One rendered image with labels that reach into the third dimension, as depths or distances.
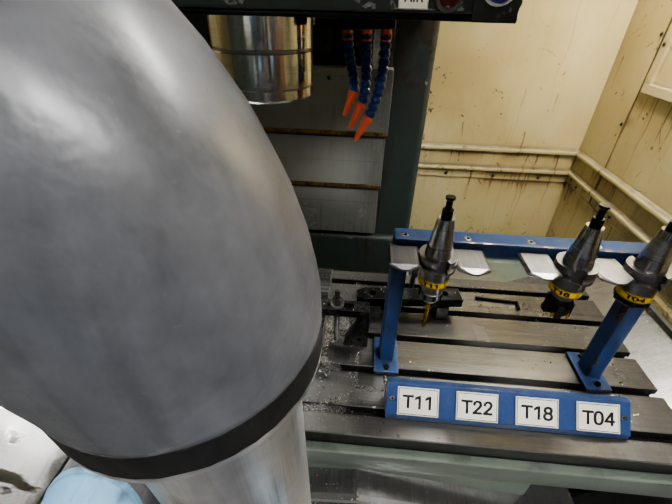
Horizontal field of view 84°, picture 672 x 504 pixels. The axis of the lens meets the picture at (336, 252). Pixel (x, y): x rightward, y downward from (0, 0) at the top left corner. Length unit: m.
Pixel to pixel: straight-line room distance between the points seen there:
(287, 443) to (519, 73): 1.51
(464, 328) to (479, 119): 0.88
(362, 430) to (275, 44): 0.66
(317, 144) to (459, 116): 0.63
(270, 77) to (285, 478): 0.53
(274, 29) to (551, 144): 1.31
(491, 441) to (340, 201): 0.79
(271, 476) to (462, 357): 0.77
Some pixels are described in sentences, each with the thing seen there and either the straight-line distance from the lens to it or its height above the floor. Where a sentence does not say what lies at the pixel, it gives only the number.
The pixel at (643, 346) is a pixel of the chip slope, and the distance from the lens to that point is 1.29.
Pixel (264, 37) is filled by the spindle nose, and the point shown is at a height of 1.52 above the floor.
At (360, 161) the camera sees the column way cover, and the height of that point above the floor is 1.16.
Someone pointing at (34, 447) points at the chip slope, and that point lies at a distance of 1.24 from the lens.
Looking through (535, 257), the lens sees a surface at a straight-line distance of 0.70.
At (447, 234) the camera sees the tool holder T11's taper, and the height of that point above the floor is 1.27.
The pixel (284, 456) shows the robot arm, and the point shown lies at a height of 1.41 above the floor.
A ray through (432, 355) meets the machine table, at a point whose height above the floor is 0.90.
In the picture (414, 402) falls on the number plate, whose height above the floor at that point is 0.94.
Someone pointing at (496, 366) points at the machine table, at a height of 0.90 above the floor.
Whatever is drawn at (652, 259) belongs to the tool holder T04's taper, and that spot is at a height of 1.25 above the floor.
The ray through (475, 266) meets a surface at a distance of 0.64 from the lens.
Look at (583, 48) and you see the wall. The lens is 1.66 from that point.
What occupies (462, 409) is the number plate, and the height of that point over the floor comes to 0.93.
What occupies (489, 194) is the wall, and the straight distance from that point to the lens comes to 1.73.
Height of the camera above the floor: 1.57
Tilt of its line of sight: 34 degrees down
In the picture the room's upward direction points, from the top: 1 degrees clockwise
